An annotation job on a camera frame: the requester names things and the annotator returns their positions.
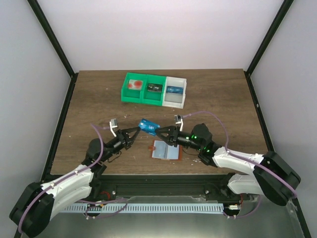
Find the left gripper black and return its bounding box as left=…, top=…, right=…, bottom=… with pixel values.
left=101, top=127, right=141, bottom=163

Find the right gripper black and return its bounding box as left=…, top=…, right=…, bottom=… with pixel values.
left=155, top=126, right=203, bottom=151

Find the blue credit card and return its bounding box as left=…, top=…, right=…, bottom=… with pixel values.
left=166, top=86, right=184, bottom=95
left=139, top=119, right=160, bottom=136

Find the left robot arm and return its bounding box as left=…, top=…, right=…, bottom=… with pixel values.
left=9, top=126, right=141, bottom=238

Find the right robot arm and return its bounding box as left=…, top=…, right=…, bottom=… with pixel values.
left=155, top=123, right=301, bottom=206

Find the black card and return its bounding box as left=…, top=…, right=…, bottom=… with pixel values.
left=147, top=83, right=163, bottom=93

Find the red white card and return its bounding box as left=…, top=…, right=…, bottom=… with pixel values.
left=128, top=79, right=143, bottom=90

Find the white bin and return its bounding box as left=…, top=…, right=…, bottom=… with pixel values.
left=162, top=76, right=187, bottom=109

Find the green double bin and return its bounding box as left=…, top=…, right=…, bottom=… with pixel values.
left=121, top=72, right=167, bottom=106

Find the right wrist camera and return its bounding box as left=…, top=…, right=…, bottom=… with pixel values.
left=174, top=115, right=184, bottom=131

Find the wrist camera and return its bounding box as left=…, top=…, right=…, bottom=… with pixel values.
left=109, top=119, right=118, bottom=137
left=174, top=115, right=184, bottom=131

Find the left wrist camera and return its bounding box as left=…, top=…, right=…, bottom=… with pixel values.
left=109, top=119, right=118, bottom=137

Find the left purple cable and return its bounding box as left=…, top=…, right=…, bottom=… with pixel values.
left=18, top=123, right=128, bottom=235

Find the black aluminium frame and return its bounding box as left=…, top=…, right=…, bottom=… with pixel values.
left=13, top=0, right=313, bottom=238

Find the light blue slotted cable duct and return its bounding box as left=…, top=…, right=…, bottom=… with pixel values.
left=60, top=203, right=224, bottom=214

